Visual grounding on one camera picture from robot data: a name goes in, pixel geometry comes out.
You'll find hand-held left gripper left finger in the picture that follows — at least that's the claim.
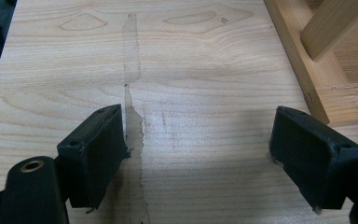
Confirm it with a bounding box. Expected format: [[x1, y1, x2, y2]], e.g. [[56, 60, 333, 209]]
[[56, 104, 131, 210]]

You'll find clear tape strip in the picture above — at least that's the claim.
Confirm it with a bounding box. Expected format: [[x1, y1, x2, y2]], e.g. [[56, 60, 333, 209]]
[[122, 12, 152, 224]]

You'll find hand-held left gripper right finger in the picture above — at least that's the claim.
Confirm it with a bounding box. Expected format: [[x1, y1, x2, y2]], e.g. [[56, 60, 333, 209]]
[[268, 105, 358, 215]]

